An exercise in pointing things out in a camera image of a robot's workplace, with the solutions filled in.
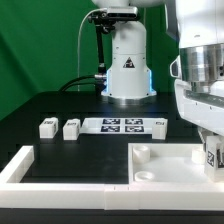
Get white marker base plate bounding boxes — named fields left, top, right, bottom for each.
left=81, top=118, right=168, bottom=134

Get white U-shaped obstacle fence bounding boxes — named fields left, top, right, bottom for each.
left=0, top=146, right=224, bottom=211

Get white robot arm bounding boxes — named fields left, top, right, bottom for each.
left=92, top=0, right=224, bottom=142

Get white camera cable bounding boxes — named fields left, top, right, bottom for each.
left=76, top=9, right=107, bottom=92

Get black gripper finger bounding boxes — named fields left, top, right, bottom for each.
left=198, top=127, right=213, bottom=144

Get white square tabletop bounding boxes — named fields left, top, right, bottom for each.
left=128, top=143, right=213, bottom=184

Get black camera on stand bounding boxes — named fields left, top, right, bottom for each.
left=88, top=7, right=139, bottom=94

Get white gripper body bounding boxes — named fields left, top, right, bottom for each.
left=170, top=57, right=224, bottom=136

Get black cable bundle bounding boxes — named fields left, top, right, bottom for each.
left=58, top=74, right=108, bottom=92

